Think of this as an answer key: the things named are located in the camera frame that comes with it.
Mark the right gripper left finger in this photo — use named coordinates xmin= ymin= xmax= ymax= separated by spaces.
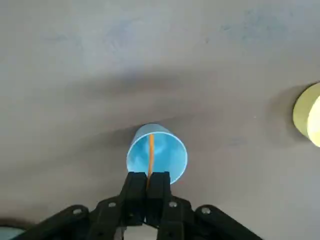
xmin=23 ymin=171 xmax=148 ymax=240

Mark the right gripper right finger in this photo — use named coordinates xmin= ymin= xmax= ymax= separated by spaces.
xmin=146 ymin=171 xmax=263 ymax=240

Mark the blue plastic cup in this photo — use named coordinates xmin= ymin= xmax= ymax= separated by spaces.
xmin=126 ymin=122 xmax=189 ymax=186

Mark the yellow plastic bowl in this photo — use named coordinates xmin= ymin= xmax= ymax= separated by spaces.
xmin=292 ymin=82 xmax=320 ymax=148

